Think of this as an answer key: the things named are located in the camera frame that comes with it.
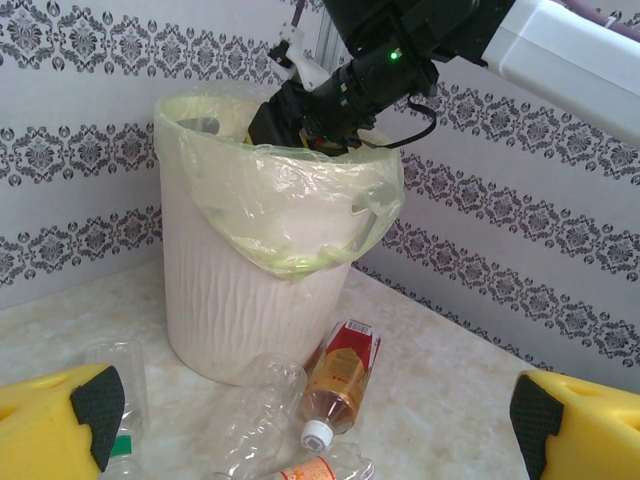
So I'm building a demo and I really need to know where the aluminium frame post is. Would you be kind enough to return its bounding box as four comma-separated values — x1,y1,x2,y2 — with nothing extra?
313,0,351,76

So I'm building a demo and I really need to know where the clear bottle orange label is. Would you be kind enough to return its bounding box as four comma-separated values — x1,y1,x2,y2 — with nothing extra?
272,440,377,480

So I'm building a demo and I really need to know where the green plastic bin liner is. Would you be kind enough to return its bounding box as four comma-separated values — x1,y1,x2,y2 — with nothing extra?
153,82,406,284

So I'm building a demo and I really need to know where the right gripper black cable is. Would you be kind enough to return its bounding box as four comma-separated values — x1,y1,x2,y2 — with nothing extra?
362,92,440,151

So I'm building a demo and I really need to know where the clear bottle green band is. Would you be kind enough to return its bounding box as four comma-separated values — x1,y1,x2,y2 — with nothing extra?
82,339,151,480

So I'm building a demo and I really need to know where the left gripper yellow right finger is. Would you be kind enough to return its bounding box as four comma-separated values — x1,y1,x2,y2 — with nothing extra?
509,370,640,480

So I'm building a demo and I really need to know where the clear bottle white cap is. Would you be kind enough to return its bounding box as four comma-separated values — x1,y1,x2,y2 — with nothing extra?
212,352,310,480

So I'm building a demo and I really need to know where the brown tea bottle red label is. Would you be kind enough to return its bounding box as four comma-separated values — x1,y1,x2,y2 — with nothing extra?
298,319,384,454

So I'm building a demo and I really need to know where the white ribbed waste bin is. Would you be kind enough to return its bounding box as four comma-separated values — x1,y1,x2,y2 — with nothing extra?
153,82,406,387

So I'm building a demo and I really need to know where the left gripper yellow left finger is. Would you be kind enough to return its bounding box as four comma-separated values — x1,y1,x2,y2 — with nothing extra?
0,363,126,480

